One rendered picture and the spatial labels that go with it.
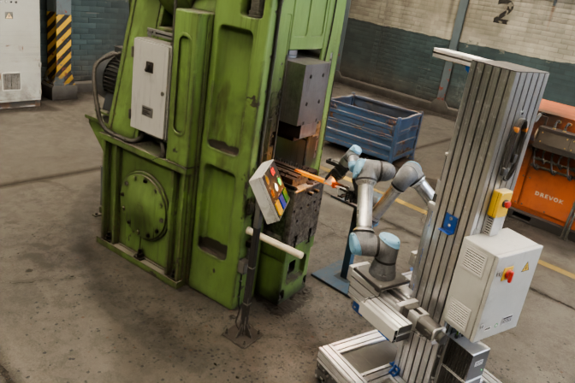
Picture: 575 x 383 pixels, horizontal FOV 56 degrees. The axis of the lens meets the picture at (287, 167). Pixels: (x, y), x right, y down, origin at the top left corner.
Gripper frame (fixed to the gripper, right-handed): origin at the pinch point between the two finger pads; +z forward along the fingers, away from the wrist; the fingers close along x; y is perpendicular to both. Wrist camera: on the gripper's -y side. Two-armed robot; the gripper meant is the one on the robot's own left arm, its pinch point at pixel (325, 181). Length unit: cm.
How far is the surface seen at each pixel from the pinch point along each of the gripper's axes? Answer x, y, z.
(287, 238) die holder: -15.9, 10.1, 43.7
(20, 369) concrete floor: -172, -19, 125
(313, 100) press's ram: -2, -41, -37
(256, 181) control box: -74, -11, -13
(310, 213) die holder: 8.3, 4.8, 33.0
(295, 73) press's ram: -17, -56, -49
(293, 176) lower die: -7.9, -17.5, 11.7
